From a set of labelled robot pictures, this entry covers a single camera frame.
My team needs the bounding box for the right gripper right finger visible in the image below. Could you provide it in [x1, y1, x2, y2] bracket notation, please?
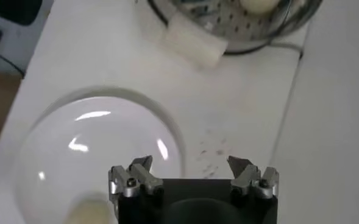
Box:
[227, 155, 280, 199]

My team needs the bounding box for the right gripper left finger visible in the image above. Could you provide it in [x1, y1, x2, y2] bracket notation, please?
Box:
[108, 155, 164, 203]

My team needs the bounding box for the white steamed baozi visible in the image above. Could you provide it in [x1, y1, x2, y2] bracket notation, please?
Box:
[239, 0, 282, 15]

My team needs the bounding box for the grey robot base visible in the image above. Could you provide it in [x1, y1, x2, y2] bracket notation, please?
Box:
[0, 0, 44, 79]

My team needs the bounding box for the steel steamer pot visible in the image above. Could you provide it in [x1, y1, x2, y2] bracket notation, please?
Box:
[133, 0, 305, 69]

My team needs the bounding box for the steel steamer basket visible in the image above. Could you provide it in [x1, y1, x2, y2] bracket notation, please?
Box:
[147, 0, 324, 55]

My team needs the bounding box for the white plate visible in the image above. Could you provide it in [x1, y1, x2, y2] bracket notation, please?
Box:
[14, 86, 186, 224]

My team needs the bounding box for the black pot power cord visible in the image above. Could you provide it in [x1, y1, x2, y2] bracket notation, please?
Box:
[223, 41, 304, 60]

